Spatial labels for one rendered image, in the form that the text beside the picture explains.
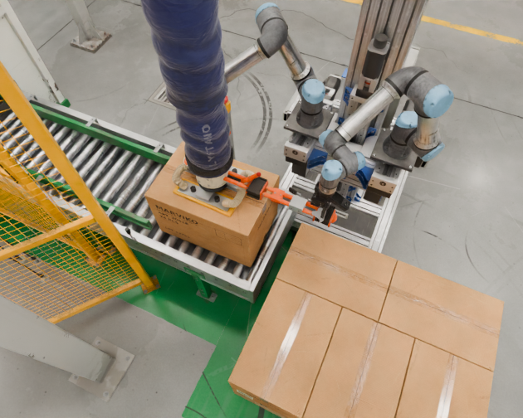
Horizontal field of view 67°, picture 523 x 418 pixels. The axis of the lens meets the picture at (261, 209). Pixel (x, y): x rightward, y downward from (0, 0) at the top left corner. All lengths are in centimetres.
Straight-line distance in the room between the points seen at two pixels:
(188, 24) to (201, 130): 47
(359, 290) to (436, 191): 143
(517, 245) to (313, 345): 191
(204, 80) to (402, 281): 157
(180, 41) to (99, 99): 288
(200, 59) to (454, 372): 189
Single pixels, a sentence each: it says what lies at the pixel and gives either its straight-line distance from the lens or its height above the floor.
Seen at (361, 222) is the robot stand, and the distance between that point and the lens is 289.
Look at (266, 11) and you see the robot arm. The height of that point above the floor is 163.
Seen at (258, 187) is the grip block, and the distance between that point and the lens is 189.
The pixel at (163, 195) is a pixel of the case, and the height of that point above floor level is 95.
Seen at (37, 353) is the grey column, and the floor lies 84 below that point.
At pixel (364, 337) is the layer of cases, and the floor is 54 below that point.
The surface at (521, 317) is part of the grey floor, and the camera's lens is 326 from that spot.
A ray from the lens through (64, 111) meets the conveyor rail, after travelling 326.
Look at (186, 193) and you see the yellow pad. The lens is 206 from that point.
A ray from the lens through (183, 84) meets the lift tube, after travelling 145.
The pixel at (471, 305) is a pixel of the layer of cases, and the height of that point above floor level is 54.
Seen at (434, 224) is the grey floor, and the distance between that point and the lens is 330.
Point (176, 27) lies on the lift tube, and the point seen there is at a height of 194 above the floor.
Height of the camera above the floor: 267
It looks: 59 degrees down
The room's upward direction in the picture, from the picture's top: 1 degrees counter-clockwise
